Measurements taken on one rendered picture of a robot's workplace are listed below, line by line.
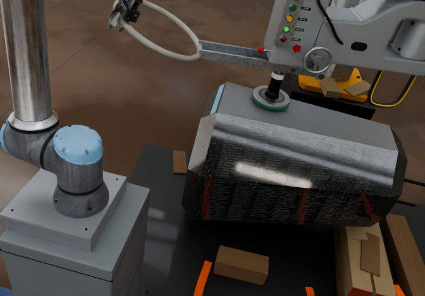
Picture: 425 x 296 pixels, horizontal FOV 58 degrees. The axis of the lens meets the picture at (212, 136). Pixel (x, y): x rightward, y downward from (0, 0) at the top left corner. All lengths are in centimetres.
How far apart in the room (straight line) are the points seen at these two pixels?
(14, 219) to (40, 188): 15
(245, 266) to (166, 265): 46
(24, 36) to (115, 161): 187
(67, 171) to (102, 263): 33
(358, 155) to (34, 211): 158
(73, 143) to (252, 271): 139
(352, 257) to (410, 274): 44
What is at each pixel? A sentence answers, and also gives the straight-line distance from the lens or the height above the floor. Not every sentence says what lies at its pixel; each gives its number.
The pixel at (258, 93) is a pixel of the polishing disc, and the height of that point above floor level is 92.
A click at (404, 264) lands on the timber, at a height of 11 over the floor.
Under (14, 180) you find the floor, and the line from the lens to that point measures 289.
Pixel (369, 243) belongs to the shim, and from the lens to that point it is 260.
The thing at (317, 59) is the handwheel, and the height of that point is 125.
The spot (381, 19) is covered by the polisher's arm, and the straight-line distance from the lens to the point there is 206.
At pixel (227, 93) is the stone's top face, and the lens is 223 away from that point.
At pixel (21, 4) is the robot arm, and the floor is 157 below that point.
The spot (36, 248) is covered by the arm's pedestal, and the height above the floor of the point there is 85.
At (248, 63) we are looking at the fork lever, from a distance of 202.
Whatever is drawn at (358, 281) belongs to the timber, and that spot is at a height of 23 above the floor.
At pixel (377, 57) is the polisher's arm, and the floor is 128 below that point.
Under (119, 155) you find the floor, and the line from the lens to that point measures 301.
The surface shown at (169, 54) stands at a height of 120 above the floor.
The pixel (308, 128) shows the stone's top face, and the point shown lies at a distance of 214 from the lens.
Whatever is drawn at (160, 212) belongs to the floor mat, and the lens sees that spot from 261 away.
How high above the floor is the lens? 200
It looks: 37 degrees down
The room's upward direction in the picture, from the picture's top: 12 degrees clockwise
